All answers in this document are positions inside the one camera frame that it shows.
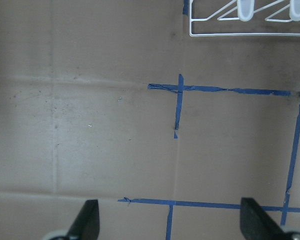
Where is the white wire cup rack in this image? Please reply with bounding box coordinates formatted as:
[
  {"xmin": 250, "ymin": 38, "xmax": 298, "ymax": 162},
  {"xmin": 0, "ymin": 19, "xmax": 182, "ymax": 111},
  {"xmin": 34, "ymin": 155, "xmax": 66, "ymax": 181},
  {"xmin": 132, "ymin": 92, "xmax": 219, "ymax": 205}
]
[{"xmin": 184, "ymin": 0, "xmax": 300, "ymax": 38}]

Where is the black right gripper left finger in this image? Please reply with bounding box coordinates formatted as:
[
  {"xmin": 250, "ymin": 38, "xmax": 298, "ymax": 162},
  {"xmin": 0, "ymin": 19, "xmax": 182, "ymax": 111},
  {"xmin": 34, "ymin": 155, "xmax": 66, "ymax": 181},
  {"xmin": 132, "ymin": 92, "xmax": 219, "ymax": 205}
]
[{"xmin": 66, "ymin": 199, "xmax": 100, "ymax": 240}]

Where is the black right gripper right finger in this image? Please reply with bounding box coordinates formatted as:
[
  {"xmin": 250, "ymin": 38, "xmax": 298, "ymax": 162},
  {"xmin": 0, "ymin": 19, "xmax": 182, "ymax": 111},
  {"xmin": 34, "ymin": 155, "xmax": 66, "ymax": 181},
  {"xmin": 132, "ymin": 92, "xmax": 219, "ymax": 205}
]
[{"xmin": 239, "ymin": 197, "xmax": 290, "ymax": 240}]

